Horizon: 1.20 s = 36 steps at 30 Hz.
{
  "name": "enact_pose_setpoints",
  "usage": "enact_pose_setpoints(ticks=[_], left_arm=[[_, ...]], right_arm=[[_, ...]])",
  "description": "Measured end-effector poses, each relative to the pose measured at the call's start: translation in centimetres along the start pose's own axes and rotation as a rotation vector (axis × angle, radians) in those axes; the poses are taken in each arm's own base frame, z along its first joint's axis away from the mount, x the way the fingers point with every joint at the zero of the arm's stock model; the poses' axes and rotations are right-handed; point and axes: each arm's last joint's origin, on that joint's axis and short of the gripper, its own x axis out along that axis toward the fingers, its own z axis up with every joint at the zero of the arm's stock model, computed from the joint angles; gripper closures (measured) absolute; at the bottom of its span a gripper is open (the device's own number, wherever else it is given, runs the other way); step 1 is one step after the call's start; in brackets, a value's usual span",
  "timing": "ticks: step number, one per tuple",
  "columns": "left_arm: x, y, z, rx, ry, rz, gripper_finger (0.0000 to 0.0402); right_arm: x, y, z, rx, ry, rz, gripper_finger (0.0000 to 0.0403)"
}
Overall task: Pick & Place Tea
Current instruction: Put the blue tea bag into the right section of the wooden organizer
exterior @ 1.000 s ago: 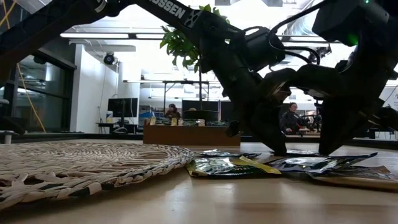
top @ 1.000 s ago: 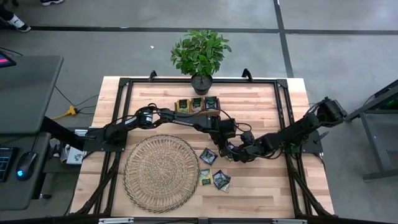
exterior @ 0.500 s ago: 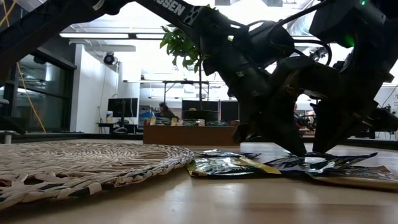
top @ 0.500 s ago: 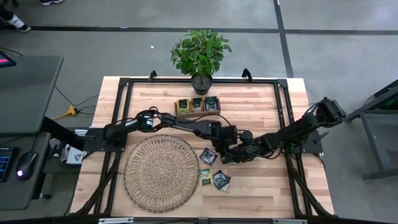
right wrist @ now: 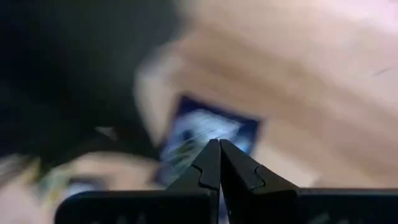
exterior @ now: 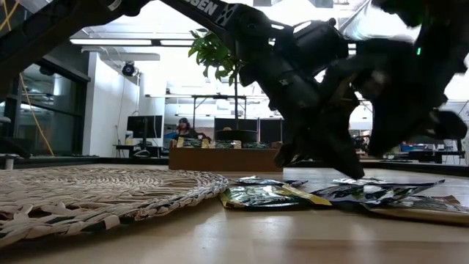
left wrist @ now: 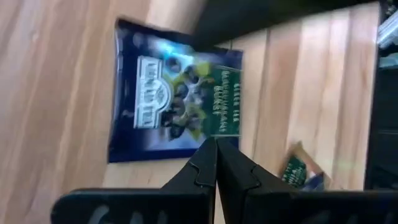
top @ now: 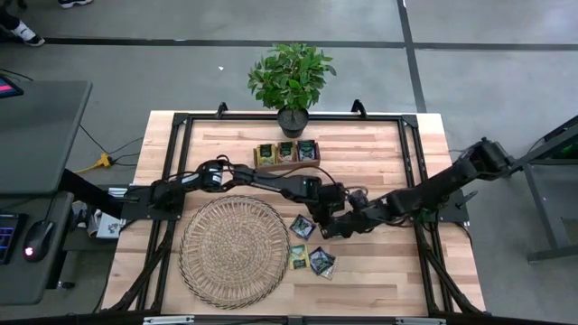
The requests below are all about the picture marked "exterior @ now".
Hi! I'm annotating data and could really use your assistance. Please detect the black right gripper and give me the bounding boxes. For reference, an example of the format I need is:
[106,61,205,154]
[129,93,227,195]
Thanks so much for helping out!
[358,36,468,155]

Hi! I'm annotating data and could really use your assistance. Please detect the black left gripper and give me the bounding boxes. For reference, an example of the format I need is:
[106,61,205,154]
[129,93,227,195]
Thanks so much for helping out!
[237,40,366,180]

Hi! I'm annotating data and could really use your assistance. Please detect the round woven straw placemat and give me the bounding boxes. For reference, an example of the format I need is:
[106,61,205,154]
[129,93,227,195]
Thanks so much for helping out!
[0,166,230,249]

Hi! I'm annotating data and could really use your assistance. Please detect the wooden three-compartment box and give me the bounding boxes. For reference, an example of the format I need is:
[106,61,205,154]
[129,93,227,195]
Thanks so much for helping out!
[168,140,284,173]

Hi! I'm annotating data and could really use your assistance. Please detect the person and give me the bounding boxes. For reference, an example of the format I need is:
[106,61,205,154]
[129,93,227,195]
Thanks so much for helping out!
[174,117,212,142]

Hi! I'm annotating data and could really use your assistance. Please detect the green plant in black pot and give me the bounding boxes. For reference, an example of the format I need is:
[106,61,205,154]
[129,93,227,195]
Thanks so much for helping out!
[188,28,259,144]

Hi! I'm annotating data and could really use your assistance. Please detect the black computer monitor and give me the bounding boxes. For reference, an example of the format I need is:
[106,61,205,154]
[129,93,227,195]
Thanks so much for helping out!
[126,114,163,139]

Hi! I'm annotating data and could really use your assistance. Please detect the black ceiling spotlight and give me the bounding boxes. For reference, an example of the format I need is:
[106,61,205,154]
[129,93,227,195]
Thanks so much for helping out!
[121,61,137,78]

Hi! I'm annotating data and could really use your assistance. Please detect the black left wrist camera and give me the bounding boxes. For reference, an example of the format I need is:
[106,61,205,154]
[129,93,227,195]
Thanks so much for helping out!
[273,18,349,76]

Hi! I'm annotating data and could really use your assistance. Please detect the black metal table frame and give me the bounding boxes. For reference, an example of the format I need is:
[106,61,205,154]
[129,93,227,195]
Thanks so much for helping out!
[0,155,469,177]

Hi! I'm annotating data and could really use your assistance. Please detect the yellow hanging cable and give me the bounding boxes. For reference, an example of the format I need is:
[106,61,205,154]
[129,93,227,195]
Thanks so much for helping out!
[18,71,55,158]

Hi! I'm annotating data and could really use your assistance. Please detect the white cylinder post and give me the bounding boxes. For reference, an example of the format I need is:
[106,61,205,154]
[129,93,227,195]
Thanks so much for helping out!
[0,153,19,171]

